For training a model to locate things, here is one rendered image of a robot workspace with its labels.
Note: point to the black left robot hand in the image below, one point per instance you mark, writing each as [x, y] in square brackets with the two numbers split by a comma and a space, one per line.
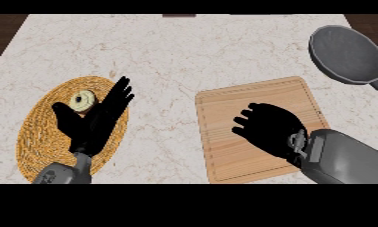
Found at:
[97, 121]

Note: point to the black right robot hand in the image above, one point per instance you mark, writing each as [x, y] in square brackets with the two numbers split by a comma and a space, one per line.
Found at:
[270, 127]

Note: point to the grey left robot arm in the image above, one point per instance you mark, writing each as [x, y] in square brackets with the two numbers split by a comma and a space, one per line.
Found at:
[66, 171]

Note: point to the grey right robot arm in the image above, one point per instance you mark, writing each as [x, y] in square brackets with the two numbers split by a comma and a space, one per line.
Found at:
[339, 157]

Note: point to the wooden cutting board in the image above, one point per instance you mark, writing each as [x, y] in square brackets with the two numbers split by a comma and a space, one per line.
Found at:
[245, 157]

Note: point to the grey frying pan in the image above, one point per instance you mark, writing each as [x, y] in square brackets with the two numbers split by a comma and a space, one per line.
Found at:
[344, 54]

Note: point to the pale glazed doughnut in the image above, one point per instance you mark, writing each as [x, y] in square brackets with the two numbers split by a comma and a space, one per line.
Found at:
[81, 101]

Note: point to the round woven wicker placemat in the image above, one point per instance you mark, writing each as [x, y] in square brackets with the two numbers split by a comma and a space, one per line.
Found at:
[44, 137]

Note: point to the dark brown flat object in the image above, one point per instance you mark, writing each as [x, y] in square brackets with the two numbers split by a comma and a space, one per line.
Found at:
[178, 15]

